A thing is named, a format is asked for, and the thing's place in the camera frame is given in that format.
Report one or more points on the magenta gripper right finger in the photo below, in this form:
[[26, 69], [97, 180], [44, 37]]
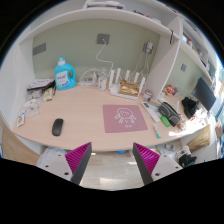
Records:
[[146, 161]]

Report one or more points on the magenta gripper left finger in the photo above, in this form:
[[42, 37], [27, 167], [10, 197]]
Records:
[[77, 160]]

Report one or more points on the black computer mouse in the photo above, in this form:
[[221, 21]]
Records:
[[57, 127]]

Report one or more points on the pink mouse pad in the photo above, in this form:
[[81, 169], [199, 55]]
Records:
[[123, 118]]

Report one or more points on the green marker pen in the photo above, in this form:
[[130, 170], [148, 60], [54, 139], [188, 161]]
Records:
[[156, 131]]

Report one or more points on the black pencil case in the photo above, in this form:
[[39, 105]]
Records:
[[170, 113]]

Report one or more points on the white remote control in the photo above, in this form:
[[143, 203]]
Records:
[[151, 113]]

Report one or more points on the black bag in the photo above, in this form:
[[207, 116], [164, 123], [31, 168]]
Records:
[[190, 107]]

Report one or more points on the small snack packet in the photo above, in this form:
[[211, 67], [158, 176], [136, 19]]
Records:
[[21, 119]]

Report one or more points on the gold foil bag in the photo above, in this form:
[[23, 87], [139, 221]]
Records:
[[127, 88]]

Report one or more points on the stack of packets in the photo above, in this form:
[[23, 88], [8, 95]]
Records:
[[36, 88]]

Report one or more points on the white wifi router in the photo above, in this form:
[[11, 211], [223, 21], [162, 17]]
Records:
[[114, 83]]

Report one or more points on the white small jar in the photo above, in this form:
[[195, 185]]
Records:
[[102, 83]]

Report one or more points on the blue detergent bottle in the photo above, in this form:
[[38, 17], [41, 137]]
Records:
[[64, 75]]

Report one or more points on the black computer monitor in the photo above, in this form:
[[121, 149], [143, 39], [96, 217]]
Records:
[[204, 94]]

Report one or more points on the white upper shelf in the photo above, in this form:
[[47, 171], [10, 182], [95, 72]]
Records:
[[104, 13]]

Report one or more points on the grey wall socket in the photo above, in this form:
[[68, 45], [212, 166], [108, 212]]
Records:
[[103, 39]]

